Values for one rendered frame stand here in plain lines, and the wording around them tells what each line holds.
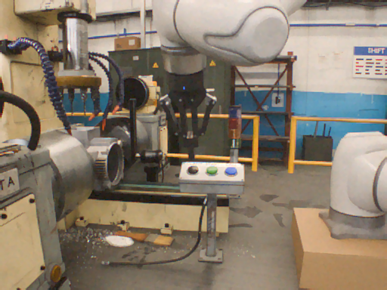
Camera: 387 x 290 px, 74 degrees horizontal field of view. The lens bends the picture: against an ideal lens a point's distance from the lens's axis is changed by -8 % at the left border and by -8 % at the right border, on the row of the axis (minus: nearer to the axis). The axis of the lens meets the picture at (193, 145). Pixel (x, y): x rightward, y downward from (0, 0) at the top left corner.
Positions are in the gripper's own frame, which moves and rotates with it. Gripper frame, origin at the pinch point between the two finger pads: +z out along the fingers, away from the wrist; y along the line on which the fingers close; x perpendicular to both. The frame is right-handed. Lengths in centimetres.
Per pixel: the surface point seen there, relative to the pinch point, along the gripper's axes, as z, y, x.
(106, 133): 26, 44, -42
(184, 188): 11.5, 2.1, 3.4
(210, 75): 115, 11, -311
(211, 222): 22.0, -4.9, 6.3
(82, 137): 12.2, 41.6, -19.8
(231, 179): 8.3, -10.2, 2.9
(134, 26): 102, 189, -566
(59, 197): 5.2, 31.0, 14.3
